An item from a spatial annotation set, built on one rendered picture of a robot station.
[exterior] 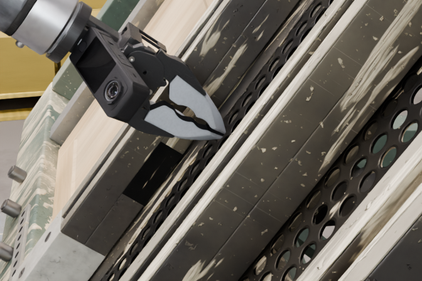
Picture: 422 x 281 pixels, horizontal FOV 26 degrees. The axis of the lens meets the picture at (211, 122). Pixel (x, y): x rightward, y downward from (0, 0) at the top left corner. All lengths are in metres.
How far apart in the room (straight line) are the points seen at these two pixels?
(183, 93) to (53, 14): 0.16
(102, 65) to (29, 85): 3.21
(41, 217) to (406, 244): 1.01
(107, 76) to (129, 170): 0.25
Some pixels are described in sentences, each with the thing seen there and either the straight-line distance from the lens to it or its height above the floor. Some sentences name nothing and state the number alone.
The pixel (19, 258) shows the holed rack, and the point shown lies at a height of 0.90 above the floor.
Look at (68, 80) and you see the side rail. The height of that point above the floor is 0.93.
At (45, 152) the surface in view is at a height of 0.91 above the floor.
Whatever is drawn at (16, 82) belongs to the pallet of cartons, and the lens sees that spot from 4.14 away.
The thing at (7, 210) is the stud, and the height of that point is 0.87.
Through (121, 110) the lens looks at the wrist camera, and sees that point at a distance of 0.90.
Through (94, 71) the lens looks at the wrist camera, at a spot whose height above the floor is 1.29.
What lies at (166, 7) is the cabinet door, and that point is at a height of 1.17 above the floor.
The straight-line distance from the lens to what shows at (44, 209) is 1.51.
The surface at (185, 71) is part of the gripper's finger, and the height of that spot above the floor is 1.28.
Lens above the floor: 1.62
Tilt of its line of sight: 23 degrees down
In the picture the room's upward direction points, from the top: straight up
